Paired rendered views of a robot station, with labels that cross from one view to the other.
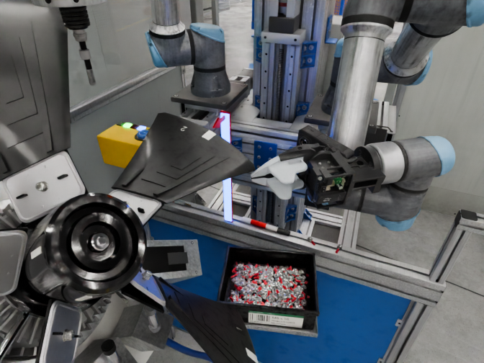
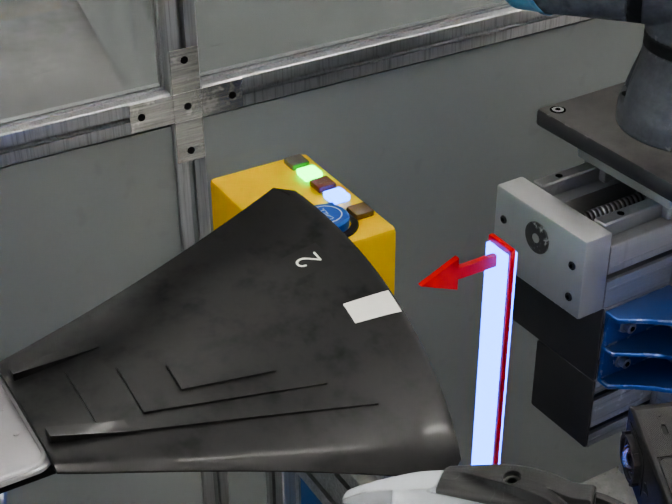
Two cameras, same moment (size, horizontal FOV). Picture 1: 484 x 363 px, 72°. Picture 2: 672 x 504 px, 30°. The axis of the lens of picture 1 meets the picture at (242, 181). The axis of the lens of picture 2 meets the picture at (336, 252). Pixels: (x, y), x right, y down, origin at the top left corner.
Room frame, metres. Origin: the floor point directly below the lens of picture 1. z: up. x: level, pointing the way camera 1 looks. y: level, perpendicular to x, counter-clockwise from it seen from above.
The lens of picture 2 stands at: (0.09, -0.29, 1.62)
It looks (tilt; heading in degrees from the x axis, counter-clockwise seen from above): 32 degrees down; 37
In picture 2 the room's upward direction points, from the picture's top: straight up
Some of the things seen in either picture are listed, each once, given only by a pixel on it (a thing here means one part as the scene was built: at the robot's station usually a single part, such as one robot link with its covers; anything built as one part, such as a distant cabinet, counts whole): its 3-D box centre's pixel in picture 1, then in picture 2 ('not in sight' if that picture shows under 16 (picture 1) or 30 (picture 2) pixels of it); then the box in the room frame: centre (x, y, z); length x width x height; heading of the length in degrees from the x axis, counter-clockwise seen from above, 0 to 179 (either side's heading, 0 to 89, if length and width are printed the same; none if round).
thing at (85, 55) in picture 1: (87, 61); not in sight; (0.38, 0.17, 1.39); 0.01 x 0.01 x 0.05
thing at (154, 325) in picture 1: (152, 317); not in sight; (0.34, 0.16, 0.96); 0.02 x 0.02 x 0.06
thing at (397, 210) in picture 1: (391, 199); not in sight; (0.53, -0.30, 1.08); 0.11 x 0.08 x 0.11; 73
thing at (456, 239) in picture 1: (451, 248); not in sight; (0.51, -0.46, 0.96); 0.03 x 0.03 x 0.20; 67
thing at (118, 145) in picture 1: (135, 149); (301, 251); (0.83, 0.30, 1.02); 0.16 x 0.10 x 0.11; 67
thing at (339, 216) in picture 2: (145, 135); (325, 221); (0.81, 0.26, 1.08); 0.04 x 0.04 x 0.02
